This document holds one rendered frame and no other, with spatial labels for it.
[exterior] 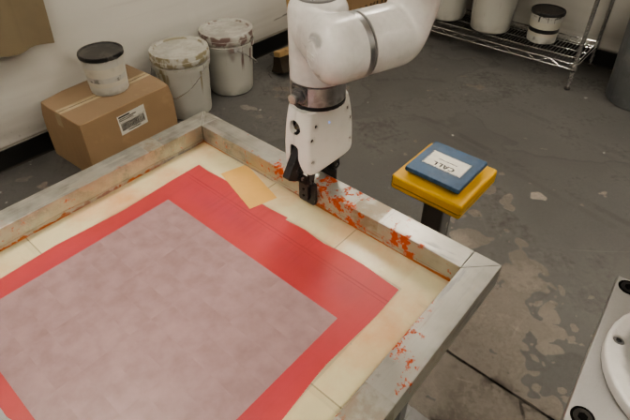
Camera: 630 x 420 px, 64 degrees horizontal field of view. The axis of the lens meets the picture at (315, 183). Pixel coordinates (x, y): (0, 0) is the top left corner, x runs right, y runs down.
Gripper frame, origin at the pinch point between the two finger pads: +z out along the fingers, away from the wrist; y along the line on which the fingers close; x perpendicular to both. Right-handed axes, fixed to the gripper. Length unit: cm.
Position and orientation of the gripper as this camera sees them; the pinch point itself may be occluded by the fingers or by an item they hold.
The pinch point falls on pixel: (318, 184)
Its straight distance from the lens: 77.6
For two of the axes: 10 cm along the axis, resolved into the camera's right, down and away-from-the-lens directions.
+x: -7.5, -4.1, 5.1
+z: 0.0, 7.8, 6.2
